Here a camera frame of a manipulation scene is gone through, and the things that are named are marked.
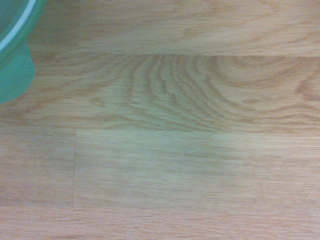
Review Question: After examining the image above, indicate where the green round container lid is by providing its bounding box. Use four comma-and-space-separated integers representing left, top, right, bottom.
0, 0, 48, 105

